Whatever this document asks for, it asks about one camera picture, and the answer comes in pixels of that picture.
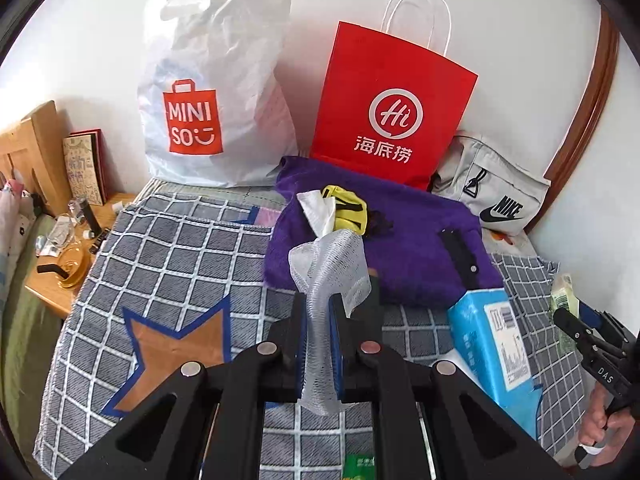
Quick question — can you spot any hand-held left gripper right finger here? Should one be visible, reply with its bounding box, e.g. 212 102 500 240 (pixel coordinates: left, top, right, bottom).
327 292 571 480

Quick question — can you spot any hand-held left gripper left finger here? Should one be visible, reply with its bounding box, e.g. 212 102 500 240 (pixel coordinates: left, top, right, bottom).
60 292 308 480

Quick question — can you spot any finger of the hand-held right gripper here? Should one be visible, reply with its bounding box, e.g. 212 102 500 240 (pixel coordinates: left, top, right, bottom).
552 308 616 361
577 302 626 346

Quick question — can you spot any small light green packet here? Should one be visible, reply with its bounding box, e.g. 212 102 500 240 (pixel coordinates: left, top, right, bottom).
550 273 581 356

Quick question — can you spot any green wipe packet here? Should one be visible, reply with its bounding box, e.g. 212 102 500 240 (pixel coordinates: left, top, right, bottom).
342 454 378 480

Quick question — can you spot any black strap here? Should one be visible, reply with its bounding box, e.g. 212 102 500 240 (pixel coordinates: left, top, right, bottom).
439 229 483 291

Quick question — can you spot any purple fabric storage basket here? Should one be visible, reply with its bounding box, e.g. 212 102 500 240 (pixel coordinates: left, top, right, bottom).
263 156 505 309

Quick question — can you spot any yellow cloth with black strap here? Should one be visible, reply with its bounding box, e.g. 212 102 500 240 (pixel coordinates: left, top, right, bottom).
321 185 370 236

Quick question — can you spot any person's right hand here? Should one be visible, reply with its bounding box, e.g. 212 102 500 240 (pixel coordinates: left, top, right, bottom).
580 387 636 456

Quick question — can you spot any blue tissue pack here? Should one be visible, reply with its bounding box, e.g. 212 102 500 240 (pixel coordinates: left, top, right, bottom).
446 287 543 443

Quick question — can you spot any duck print bed sheet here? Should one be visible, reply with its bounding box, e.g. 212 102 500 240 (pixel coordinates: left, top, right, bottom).
480 227 541 261

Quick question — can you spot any brown star sticker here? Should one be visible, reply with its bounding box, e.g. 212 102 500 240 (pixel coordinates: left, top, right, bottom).
100 295 233 418

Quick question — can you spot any grey checked cloth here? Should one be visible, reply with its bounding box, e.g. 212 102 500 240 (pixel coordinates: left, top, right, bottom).
32 192 591 480

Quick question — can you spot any grey waist bag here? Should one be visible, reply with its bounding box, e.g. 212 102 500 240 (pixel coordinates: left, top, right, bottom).
431 132 552 235

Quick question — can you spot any red paper bag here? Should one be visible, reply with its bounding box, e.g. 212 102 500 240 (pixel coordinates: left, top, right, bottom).
309 0 479 192

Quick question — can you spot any amber glass ashtray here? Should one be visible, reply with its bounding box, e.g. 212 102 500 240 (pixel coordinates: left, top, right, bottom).
56 245 92 289

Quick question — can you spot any wooden nightstand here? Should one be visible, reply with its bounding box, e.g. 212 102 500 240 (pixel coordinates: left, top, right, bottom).
24 191 136 320

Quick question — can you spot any black rectangular device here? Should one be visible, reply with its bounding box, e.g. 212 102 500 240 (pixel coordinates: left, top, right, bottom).
80 197 103 241

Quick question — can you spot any crumpled clear wrapper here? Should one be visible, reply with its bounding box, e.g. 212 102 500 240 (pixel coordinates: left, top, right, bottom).
40 215 81 256

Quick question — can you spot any red book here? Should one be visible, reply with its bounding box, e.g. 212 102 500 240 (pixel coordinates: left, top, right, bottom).
70 128 111 201

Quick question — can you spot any green bed sheet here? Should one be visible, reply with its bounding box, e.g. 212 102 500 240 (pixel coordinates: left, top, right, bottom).
0 215 66 426

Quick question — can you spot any doodle cover notebook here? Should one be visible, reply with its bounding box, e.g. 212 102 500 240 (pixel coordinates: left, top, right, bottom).
62 132 108 207

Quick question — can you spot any white plastic shopping bag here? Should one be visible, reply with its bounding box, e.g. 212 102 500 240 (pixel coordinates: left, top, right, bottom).
137 0 301 188

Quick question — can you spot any white patterned blanket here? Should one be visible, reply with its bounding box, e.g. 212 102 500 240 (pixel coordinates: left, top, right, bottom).
0 170 38 261

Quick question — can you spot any wooden headboard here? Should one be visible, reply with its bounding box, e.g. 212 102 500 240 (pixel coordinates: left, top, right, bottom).
0 100 68 216

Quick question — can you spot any brown wooden door frame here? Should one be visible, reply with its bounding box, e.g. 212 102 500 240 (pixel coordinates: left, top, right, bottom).
520 7 621 236

